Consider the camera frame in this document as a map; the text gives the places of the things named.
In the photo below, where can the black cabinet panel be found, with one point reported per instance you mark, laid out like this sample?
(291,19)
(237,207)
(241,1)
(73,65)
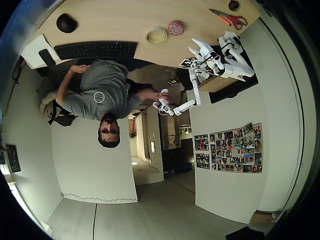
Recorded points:
(232,92)

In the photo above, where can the dark framed picture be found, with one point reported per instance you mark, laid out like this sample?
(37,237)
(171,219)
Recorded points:
(13,158)

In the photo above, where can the pink patterned ball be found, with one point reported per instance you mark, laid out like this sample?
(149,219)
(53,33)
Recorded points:
(176,28)

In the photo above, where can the large photo collage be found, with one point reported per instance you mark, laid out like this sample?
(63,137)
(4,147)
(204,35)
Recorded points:
(236,148)

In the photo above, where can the wooden box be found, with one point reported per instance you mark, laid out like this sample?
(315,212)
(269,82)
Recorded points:
(215,82)

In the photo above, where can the person's right hand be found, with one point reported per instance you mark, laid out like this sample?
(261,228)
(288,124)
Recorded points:
(153,95)

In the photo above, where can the person's left hand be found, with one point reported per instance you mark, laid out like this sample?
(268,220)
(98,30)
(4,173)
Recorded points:
(79,68)

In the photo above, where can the white follower robot arm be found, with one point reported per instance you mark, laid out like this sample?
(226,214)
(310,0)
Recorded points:
(235,70)

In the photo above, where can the person's left forearm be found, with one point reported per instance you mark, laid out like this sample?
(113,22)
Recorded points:
(63,86)

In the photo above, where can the stainless steel appliance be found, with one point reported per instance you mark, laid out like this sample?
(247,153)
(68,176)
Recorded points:
(170,132)

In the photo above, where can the person's right forearm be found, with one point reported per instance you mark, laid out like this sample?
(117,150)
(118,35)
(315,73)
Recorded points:
(137,96)

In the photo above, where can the white paper sheet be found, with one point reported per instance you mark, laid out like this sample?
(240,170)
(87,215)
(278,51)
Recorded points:
(33,51)

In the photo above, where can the black computer mouse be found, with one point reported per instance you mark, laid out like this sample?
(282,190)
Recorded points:
(66,23)

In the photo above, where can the beige and black backpack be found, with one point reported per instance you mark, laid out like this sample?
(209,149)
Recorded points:
(53,110)

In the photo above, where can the small photo sheet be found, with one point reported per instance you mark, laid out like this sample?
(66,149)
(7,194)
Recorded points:
(201,142)
(202,161)

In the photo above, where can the black computer keyboard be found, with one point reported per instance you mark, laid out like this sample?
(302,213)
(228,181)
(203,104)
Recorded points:
(96,50)

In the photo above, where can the man in grey shirt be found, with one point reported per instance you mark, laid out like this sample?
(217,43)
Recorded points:
(105,82)

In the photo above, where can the black phone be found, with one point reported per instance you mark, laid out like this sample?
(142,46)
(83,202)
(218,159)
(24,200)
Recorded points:
(46,57)

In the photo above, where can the blue crate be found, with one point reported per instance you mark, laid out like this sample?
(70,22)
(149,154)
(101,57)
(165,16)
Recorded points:
(183,168)

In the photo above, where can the cardboard box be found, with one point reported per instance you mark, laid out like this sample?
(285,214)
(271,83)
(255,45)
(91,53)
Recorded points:
(265,217)

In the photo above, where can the black white marker tag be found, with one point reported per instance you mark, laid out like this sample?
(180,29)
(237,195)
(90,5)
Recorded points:
(187,63)

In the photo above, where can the small black round object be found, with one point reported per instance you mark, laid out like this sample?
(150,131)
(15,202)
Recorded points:
(231,6)

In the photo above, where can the beige masking tape roll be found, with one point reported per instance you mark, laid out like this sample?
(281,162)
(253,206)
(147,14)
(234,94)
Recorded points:
(156,41)

